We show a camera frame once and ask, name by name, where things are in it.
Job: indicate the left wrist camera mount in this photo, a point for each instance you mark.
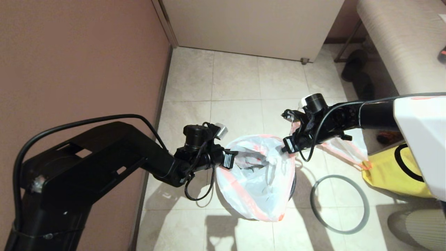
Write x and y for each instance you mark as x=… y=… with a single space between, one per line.
x=197 y=136

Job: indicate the black trash bin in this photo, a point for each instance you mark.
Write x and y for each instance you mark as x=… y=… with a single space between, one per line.
x=293 y=181

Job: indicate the yellow fabric bag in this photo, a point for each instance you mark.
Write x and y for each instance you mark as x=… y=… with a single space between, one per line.
x=383 y=174

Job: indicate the red black object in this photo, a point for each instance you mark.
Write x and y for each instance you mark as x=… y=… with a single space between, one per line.
x=443 y=57

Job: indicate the white cabinet panel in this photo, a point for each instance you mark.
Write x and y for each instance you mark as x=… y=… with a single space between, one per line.
x=251 y=28

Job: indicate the orange brown shoe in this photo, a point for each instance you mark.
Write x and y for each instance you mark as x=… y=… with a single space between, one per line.
x=385 y=137

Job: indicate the beige wood-grain bench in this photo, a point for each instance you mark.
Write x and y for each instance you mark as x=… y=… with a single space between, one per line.
x=400 y=52

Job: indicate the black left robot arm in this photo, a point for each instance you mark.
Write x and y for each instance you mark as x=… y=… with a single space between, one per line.
x=104 y=160

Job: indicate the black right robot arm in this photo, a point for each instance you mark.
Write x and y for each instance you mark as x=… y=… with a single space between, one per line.
x=418 y=132

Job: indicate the white liner bag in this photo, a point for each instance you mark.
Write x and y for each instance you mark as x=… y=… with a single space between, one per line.
x=254 y=188

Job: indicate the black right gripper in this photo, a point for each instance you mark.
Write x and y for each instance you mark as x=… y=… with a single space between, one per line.
x=289 y=145

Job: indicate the small metal cabinet foot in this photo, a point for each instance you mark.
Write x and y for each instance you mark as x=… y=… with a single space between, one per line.
x=304 y=62

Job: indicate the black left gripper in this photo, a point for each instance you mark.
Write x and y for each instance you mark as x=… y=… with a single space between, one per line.
x=229 y=160

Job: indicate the metal bench leg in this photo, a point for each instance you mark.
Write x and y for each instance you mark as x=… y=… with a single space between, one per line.
x=345 y=43

